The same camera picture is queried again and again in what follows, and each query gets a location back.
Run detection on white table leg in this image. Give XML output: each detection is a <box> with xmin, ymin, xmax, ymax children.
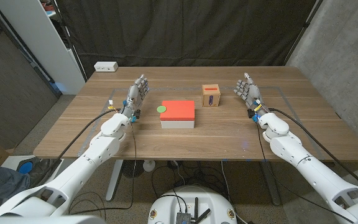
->
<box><xmin>106</xmin><ymin>159</ymin><xmax>124</xmax><ymax>202</ymax></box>

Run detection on white round foot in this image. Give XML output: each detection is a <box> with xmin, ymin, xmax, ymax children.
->
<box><xmin>142</xmin><ymin>159</ymin><xmax>156</xmax><ymax>173</ymax></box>

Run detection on small black floor fan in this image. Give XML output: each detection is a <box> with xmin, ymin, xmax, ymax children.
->
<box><xmin>122</xmin><ymin>160</ymin><xmax>145</xmax><ymax>179</ymax></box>

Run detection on grey electronics module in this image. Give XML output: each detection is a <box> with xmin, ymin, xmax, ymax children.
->
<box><xmin>175</xmin><ymin>212</ymin><xmax>192</xmax><ymax>224</ymax></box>

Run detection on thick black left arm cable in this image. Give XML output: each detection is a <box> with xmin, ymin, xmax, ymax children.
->
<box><xmin>29</xmin><ymin>108</ymin><xmax>121</xmax><ymax>189</ymax></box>

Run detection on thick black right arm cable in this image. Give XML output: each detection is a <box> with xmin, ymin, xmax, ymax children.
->
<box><xmin>267</xmin><ymin>107</ymin><xmax>358</xmax><ymax>191</ymax></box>

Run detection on white power outlet box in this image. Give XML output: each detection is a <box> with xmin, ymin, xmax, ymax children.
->
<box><xmin>93</xmin><ymin>61</ymin><xmax>119</xmax><ymax>73</ymax></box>

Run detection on white robot torso base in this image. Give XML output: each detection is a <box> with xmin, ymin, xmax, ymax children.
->
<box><xmin>147</xmin><ymin>185</ymin><xmax>238</xmax><ymax>224</ymax></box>

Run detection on thin black arm wire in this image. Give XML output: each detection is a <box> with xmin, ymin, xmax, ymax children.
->
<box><xmin>68</xmin><ymin>123</ymin><xmax>137</xmax><ymax>215</ymax></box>
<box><xmin>255</xmin><ymin>121</ymin><xmax>356</xmax><ymax>224</ymax></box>

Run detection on blue round pad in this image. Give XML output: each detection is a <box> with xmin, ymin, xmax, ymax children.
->
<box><xmin>19</xmin><ymin>161</ymin><xmax>34</xmax><ymax>174</ymax></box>

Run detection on black floor cable bundle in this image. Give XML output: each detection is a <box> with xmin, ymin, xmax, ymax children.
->
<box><xmin>150</xmin><ymin>160</ymin><xmax>229</xmax><ymax>200</ymax></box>

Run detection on white cabinet panel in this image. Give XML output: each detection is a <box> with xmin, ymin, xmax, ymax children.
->
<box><xmin>0</xmin><ymin>0</ymin><xmax>86</xmax><ymax>95</ymax></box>

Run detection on thin black right arm wire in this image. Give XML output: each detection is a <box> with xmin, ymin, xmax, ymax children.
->
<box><xmin>255</xmin><ymin>121</ymin><xmax>356</xmax><ymax>224</ymax></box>

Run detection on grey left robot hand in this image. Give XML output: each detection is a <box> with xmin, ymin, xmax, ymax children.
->
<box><xmin>122</xmin><ymin>73</ymin><xmax>150</xmax><ymax>117</ymax></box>

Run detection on red and white box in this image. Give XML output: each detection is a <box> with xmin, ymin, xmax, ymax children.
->
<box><xmin>160</xmin><ymin>100</ymin><xmax>196</xmax><ymax>129</ymax></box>

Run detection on grey table leg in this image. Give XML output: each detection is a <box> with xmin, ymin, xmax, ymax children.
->
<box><xmin>259</xmin><ymin>161</ymin><xmax>282</xmax><ymax>207</ymax></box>

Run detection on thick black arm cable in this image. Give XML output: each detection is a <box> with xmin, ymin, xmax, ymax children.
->
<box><xmin>29</xmin><ymin>108</ymin><xmax>121</xmax><ymax>189</ymax></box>
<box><xmin>267</xmin><ymin>107</ymin><xmax>358</xmax><ymax>191</ymax></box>

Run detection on small cardboard box with slot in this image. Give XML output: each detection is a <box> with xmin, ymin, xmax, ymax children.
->
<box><xmin>201</xmin><ymin>83</ymin><xmax>221</xmax><ymax>108</ymax></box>

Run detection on black backdrop stand pole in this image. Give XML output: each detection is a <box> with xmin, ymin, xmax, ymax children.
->
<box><xmin>283</xmin><ymin>0</ymin><xmax>324</xmax><ymax>67</ymax></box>
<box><xmin>50</xmin><ymin>0</ymin><xmax>88</xmax><ymax>82</ymax></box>

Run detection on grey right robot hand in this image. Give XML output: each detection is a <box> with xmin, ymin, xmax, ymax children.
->
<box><xmin>233</xmin><ymin>72</ymin><xmax>264</xmax><ymax>111</ymax></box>

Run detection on black curtain backdrop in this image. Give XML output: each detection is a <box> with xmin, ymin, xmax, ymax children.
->
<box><xmin>54</xmin><ymin>0</ymin><xmax>318</xmax><ymax>78</ymax></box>

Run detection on slanted black antenna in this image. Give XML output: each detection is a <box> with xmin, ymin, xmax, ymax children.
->
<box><xmin>194</xmin><ymin>208</ymin><xmax>211</xmax><ymax>224</ymax></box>

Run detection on thin black left arm wire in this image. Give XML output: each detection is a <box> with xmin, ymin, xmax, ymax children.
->
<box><xmin>68</xmin><ymin>123</ymin><xmax>137</xmax><ymax>215</ymax></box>

